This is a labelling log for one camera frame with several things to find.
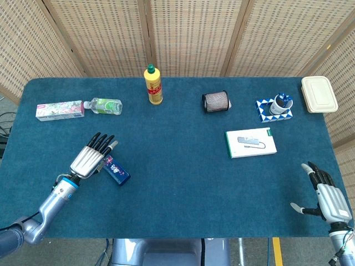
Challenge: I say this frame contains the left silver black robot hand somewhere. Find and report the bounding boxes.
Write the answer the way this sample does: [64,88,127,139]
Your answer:
[69,132,119,180]

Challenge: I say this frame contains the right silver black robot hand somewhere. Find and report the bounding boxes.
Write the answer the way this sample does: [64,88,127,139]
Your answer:
[290,161,353,225]

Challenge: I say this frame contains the blue cardboard box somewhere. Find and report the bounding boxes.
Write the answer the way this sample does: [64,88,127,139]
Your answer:
[99,154,131,187]

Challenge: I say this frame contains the floral toothpaste box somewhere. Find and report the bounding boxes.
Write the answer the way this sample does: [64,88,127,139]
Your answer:
[35,100,85,122]

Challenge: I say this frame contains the clear water bottle green label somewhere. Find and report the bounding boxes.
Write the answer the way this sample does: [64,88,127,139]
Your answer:
[83,97,123,116]

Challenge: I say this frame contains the blue felt table cover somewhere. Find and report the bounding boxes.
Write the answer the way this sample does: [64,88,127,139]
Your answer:
[0,76,351,239]

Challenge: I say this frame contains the white green adapter box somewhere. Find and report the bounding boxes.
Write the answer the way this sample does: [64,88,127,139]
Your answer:
[224,127,278,159]

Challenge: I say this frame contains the yellow bottle green cap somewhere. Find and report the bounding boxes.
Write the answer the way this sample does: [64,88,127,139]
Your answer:
[143,64,164,106]

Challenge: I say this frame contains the beige lidded food container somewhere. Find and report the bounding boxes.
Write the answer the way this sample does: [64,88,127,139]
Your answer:
[300,76,339,114]

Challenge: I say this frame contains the white paper cup blue logo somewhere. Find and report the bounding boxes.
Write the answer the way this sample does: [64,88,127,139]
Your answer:
[268,94,294,115]

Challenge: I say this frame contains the blue white snake puzzle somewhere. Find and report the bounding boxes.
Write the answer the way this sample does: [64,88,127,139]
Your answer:
[255,98,294,123]

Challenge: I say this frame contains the grey blue robot torso base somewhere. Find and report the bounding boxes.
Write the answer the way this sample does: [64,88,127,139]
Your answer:
[110,238,231,266]

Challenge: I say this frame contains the black mesh pen holder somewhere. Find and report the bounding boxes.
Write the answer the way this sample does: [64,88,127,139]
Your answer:
[201,90,230,114]

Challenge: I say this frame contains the woven bamboo folding screen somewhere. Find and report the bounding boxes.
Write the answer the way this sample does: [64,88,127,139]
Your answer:
[0,0,355,195]

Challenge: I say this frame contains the blue cable under table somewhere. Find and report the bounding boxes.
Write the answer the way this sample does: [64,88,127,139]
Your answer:
[102,238,114,266]

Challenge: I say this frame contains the black floor cables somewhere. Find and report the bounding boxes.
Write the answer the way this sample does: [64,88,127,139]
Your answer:
[0,111,17,139]

